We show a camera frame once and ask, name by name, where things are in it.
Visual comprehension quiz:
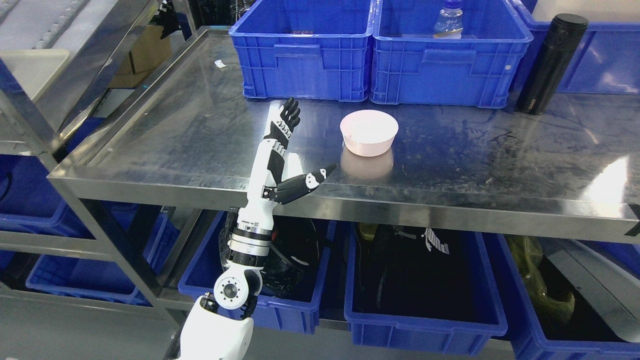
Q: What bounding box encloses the blue bin lower middle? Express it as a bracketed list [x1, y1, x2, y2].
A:
[343, 225, 508, 356]

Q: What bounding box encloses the pink bowl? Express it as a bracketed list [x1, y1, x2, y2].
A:
[339, 109, 399, 157]

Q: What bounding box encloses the black helmet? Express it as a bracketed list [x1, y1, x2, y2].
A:
[218, 212, 321, 299]

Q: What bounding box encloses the blue bin lower right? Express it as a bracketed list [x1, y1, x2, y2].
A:
[482, 232, 640, 360]

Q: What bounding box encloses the blue bin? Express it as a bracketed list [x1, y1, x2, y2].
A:
[369, 0, 533, 109]
[343, 225, 508, 356]
[510, 0, 640, 95]
[482, 232, 640, 360]
[229, 0, 377, 102]
[177, 211, 337, 334]

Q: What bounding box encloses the blue bin top left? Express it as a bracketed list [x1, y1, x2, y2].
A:
[229, 0, 377, 102]

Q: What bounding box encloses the blue bin lower left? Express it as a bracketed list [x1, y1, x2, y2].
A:
[177, 211, 337, 334]

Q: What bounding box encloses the blue bin top right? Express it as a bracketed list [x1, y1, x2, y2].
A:
[510, 0, 640, 95]

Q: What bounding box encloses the cardboard box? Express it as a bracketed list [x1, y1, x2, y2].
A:
[108, 25, 172, 89]

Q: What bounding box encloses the clear water bottle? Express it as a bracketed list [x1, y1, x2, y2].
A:
[433, 0, 464, 40]

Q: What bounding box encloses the yellow green plastic bag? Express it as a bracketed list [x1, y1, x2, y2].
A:
[505, 234, 576, 328]

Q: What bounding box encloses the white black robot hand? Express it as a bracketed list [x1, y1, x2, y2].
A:
[236, 96, 338, 236]

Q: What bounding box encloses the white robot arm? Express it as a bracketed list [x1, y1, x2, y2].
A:
[178, 219, 274, 360]

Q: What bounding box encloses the blue bin top middle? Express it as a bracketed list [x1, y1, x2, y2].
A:
[369, 0, 533, 109]

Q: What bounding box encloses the black thermos bottle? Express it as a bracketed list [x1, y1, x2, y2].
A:
[515, 13, 589, 116]

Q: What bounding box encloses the black bag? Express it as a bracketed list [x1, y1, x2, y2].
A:
[353, 224, 476, 322]

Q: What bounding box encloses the steel shelf cart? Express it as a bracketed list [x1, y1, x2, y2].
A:
[50, 27, 639, 311]

